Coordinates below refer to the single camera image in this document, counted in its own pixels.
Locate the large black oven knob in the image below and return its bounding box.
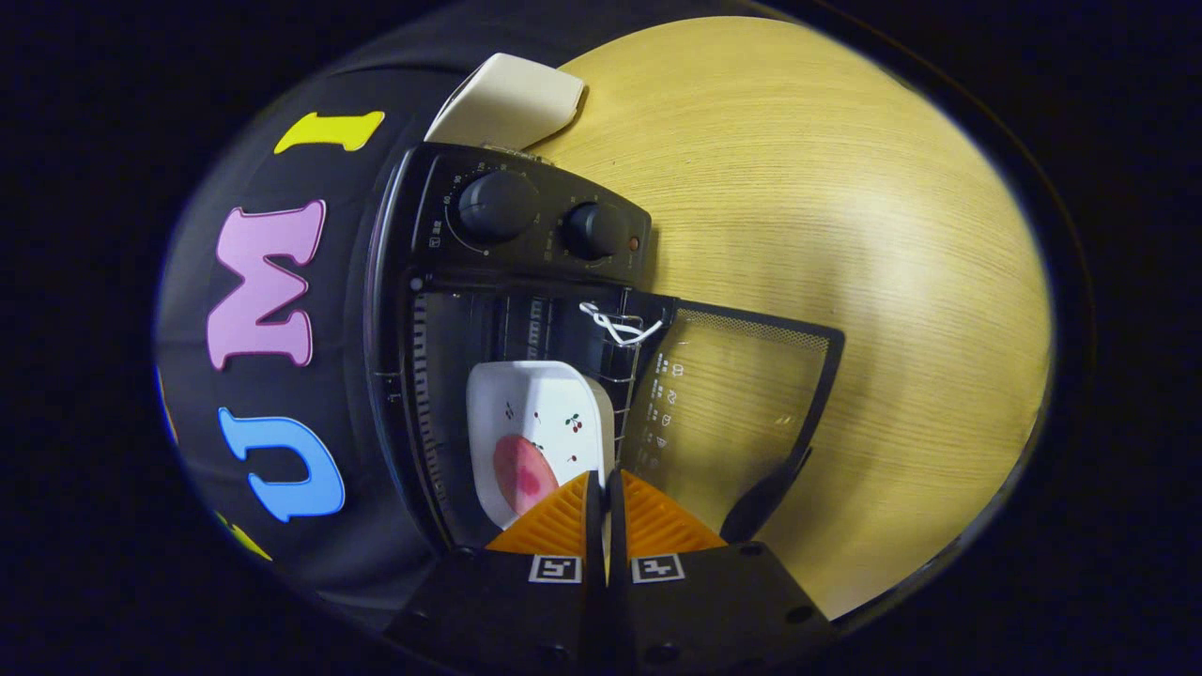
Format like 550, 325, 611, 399
457, 171, 541, 243

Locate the white pop-up toaster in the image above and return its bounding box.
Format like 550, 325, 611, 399
424, 53, 586, 151

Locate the white cherry print plate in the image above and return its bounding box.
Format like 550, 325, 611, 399
467, 361, 616, 529

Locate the black toaster oven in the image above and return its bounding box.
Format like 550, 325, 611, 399
364, 141, 846, 555

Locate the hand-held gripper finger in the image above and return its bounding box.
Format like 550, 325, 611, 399
606, 469, 839, 672
385, 471, 607, 676

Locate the wire oven rack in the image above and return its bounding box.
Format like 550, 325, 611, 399
498, 291, 649, 470

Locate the white string tie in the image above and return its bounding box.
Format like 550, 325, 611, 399
579, 300, 665, 346

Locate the small black oven knob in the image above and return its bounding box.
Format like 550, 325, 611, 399
562, 202, 630, 261

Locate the pink ham slice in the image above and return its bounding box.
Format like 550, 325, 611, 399
494, 434, 555, 515

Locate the glass toaster oven door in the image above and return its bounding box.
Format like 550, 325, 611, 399
615, 299, 846, 545

